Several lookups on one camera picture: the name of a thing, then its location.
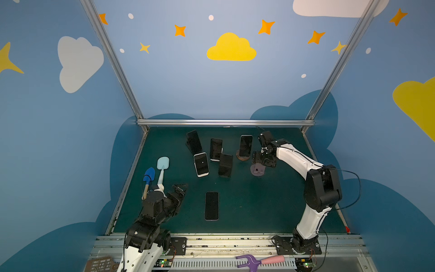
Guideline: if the white framed phone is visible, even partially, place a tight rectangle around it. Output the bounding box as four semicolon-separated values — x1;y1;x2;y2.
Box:
193;152;210;177

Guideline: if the phone on wooden stand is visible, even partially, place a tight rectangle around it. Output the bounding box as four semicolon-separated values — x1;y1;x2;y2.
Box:
239;135;253;157

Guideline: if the purple pink toy fork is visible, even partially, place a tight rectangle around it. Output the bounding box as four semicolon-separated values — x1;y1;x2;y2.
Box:
236;255;285;272

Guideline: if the purple round phone stand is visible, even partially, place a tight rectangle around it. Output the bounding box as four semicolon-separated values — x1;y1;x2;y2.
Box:
250;163;266;177

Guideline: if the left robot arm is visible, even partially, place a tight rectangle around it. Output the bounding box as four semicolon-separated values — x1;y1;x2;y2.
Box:
118;184;188;272

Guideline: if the black phone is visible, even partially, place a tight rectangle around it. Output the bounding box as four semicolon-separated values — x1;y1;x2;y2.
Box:
210;138;223;162
186;130;203;154
218;154;233;178

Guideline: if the black folding phone stand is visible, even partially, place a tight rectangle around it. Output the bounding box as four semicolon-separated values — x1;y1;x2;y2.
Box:
185;134;205;155

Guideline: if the light blue toy shovel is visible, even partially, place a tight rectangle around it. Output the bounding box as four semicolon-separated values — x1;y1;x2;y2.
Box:
157;156;169;187

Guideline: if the brown perforated toy spatula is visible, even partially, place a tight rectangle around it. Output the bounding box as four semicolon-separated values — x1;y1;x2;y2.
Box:
84;257;119;272

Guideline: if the round wooden phone stand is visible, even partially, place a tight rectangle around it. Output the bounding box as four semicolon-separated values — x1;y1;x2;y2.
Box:
236;153;250;161

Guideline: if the purple phone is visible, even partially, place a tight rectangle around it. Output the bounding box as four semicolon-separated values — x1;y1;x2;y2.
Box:
205;192;219;221

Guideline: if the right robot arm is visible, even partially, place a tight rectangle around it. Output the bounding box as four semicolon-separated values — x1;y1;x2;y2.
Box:
253;131;342;255

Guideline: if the aluminium frame rail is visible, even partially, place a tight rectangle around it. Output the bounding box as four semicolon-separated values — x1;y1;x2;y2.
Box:
137;119;315;127

